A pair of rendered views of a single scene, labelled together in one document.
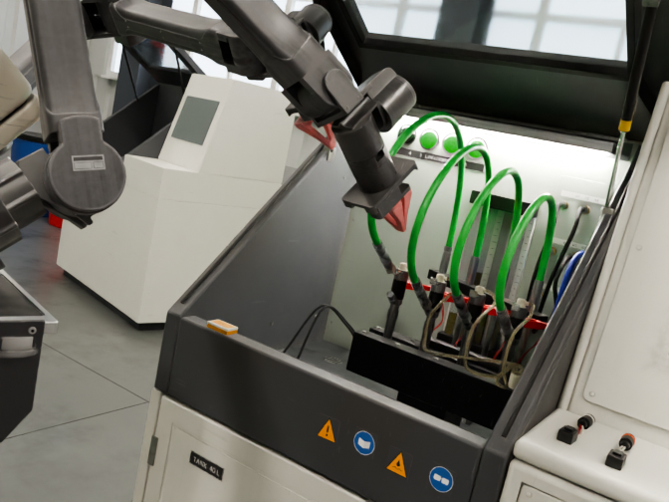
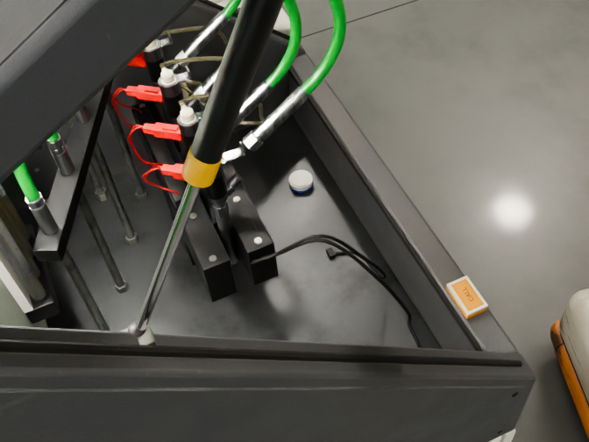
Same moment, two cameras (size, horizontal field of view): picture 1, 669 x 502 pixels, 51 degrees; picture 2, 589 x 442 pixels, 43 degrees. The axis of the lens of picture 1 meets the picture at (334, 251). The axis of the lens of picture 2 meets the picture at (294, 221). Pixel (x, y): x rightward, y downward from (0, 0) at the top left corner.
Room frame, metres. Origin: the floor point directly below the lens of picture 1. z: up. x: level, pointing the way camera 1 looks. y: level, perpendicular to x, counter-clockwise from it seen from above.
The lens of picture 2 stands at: (1.75, 0.32, 1.77)
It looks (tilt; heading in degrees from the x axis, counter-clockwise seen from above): 52 degrees down; 220
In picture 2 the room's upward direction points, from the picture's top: 6 degrees counter-clockwise
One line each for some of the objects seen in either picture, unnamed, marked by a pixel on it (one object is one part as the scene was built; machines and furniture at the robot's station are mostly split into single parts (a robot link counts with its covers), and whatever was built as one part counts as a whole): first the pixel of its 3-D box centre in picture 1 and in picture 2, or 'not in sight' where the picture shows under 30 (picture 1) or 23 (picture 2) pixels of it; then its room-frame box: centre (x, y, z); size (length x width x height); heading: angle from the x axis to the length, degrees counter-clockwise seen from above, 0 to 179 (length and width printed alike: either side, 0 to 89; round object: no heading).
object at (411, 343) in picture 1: (433, 392); (204, 201); (1.28, -0.24, 0.91); 0.34 x 0.10 x 0.15; 59
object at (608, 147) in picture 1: (488, 126); not in sight; (1.57, -0.28, 1.43); 0.54 x 0.03 x 0.02; 59
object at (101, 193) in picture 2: not in sight; (86, 157); (1.32, -0.44, 0.93); 0.02 x 0.02 x 0.19; 59
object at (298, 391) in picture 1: (309, 414); (380, 216); (1.14, -0.01, 0.87); 0.62 x 0.04 x 0.16; 59
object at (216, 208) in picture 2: (388, 321); (230, 211); (1.33, -0.13, 1.01); 0.05 x 0.03 x 0.21; 149
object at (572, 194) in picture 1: (570, 254); not in sight; (1.44, -0.48, 1.20); 0.13 x 0.03 x 0.31; 59
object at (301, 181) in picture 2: not in sight; (301, 181); (1.12, -0.18, 0.84); 0.04 x 0.04 x 0.01
